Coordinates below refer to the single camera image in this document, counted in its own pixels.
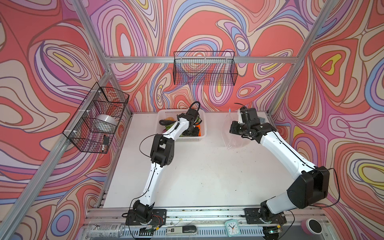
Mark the clear zip top bag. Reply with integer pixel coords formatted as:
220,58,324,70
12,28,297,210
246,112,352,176
221,108,256,150

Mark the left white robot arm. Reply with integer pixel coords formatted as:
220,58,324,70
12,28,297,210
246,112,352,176
128,101,202,225

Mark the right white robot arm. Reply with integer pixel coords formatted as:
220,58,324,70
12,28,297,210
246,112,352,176
230,106,330,224

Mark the grey calculator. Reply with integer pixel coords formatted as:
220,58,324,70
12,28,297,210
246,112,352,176
259,117,267,124

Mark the green lettuce cabbage toy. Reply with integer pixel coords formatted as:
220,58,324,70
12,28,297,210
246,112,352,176
163,123,177,133

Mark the white plastic perforated basket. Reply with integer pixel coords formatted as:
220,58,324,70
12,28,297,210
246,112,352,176
155,109,207,142

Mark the small teal alarm clock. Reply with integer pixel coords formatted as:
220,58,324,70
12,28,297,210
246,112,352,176
225,220,241,237

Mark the black white remote device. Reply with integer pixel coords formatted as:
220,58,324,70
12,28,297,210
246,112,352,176
166,226,198,236

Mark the silver tape roll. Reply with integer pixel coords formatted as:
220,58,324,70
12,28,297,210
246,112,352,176
96,114,118,126

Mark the green circuit board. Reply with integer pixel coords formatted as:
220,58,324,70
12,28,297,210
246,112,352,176
139,228,158,237

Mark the silver drink can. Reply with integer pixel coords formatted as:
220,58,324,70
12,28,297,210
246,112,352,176
87,224,125,239

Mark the black wire basket back wall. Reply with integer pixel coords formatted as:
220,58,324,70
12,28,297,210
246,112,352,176
173,50,238,86

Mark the black wire basket wall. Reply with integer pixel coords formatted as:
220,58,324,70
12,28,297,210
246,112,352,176
63,83,130,154
173,50,238,86

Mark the black wire basket left wall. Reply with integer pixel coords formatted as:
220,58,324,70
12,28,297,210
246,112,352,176
63,83,130,154

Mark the aluminium frame post left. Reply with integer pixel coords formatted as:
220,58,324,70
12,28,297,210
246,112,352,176
72,1,122,91

